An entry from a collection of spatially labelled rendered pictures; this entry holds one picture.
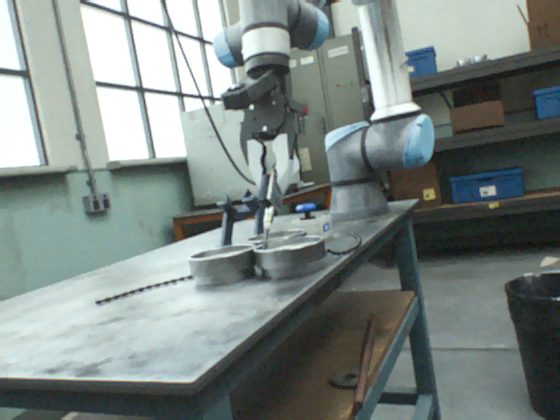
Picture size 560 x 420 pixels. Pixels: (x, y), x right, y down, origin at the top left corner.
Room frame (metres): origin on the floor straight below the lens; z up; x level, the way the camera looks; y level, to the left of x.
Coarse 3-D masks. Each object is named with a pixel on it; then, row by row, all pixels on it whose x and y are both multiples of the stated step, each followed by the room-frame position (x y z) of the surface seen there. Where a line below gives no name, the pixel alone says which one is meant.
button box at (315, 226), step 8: (312, 216) 0.98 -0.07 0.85; (320, 216) 0.99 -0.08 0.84; (328, 216) 0.99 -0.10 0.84; (288, 224) 0.96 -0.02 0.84; (296, 224) 0.95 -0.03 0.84; (304, 224) 0.95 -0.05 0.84; (312, 224) 0.94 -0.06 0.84; (320, 224) 0.94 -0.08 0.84; (328, 224) 0.98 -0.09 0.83; (312, 232) 0.94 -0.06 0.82; (320, 232) 0.93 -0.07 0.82; (328, 232) 0.97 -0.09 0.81
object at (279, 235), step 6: (270, 234) 0.89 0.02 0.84; (276, 234) 0.89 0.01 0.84; (282, 234) 0.89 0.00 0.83; (288, 234) 0.89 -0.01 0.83; (294, 234) 0.88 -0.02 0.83; (300, 234) 0.81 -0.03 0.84; (306, 234) 0.83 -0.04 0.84; (246, 240) 0.84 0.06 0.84; (252, 240) 0.87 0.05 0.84; (258, 240) 0.88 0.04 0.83; (270, 240) 0.79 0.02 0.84; (276, 240) 0.79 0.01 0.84
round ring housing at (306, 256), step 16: (288, 240) 0.78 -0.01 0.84; (304, 240) 0.77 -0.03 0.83; (320, 240) 0.70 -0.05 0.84; (256, 256) 0.71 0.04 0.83; (272, 256) 0.68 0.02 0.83; (288, 256) 0.67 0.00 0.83; (304, 256) 0.68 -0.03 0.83; (320, 256) 0.69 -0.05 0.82; (272, 272) 0.69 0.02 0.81; (288, 272) 0.68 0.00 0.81; (304, 272) 0.68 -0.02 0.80
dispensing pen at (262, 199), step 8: (272, 168) 0.79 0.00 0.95; (264, 176) 0.76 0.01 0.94; (264, 184) 0.75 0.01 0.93; (264, 192) 0.74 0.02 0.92; (264, 200) 0.74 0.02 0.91; (264, 208) 0.75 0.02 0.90; (272, 208) 0.74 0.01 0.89; (272, 216) 0.74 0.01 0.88; (264, 224) 0.73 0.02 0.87; (264, 240) 0.71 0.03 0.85; (264, 248) 0.71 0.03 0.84
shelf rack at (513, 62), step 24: (360, 48) 4.13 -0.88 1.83; (552, 48) 3.55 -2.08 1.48; (360, 72) 4.12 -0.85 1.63; (456, 72) 3.82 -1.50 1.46; (480, 72) 3.76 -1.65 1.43; (504, 72) 4.12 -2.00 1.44; (528, 72) 4.06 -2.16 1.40; (552, 120) 3.58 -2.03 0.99; (456, 144) 3.85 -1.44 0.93; (480, 144) 3.78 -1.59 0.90; (528, 192) 4.02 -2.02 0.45; (552, 192) 3.78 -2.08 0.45; (432, 216) 3.96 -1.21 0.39; (456, 216) 3.88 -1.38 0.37; (480, 216) 3.81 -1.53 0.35
